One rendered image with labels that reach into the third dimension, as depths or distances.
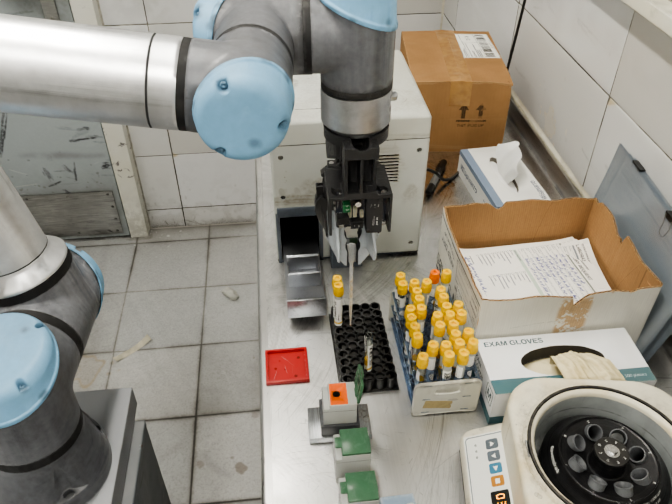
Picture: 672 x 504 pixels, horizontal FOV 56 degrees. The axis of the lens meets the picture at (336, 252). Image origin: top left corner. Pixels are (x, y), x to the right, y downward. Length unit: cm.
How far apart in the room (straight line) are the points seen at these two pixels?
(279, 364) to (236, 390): 111
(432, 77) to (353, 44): 90
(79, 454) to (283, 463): 27
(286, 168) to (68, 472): 57
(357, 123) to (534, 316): 48
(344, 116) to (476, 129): 93
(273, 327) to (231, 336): 121
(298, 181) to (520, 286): 42
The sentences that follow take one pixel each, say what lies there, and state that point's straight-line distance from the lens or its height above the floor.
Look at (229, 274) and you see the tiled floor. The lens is 255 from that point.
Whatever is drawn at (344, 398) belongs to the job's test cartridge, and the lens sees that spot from 91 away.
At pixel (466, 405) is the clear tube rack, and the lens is 100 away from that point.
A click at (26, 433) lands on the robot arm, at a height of 107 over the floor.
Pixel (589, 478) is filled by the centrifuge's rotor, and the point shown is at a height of 98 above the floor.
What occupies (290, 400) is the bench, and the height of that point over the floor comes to 88.
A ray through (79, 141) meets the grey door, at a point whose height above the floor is 47.
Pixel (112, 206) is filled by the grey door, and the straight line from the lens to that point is 274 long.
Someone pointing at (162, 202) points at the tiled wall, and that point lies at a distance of 277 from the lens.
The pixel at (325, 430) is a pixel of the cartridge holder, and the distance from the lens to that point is 94.
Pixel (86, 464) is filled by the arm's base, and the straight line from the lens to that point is 89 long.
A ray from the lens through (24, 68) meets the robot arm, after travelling 54.
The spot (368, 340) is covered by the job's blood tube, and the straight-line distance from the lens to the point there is 95.
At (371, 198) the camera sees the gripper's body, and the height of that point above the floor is 127.
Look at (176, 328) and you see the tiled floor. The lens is 237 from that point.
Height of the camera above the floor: 167
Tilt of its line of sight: 40 degrees down
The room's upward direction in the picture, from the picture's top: straight up
